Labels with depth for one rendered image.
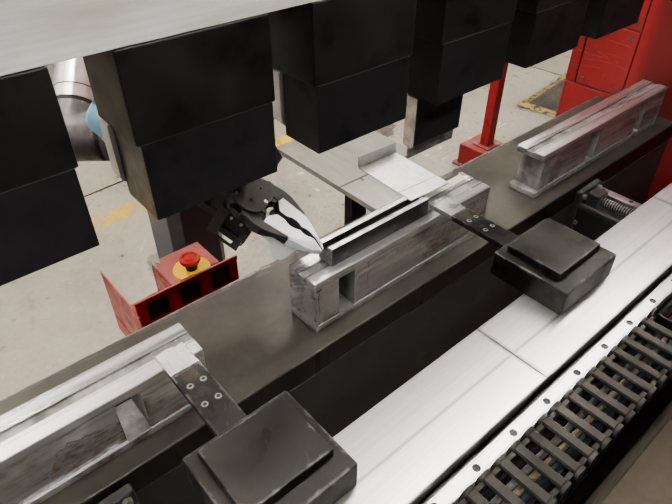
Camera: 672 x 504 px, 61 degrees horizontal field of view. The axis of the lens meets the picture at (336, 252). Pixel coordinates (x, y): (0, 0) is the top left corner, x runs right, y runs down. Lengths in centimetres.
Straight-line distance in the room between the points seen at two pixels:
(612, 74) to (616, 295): 94
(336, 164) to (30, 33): 62
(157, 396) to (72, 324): 157
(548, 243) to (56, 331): 184
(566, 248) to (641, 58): 91
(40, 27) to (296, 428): 39
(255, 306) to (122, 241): 176
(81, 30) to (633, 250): 75
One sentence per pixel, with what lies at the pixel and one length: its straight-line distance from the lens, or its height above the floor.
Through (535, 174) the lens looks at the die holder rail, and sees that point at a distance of 119.
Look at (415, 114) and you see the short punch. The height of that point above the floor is 115.
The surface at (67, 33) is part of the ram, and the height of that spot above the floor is 136.
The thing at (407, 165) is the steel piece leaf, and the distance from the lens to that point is 99.
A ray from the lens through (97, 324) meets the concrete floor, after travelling 226.
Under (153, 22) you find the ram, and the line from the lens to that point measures 51.
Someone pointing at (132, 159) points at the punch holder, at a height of 123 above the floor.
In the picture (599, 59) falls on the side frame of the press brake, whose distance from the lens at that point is 169.
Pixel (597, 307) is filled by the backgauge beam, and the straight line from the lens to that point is 81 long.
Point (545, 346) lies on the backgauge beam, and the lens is 73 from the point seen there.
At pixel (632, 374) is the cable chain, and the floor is 104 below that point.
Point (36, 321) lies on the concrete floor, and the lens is 236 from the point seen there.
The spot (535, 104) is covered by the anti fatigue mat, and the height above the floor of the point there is 2.
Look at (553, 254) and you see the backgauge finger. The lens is 79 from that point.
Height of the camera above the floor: 150
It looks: 39 degrees down
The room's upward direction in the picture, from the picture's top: straight up
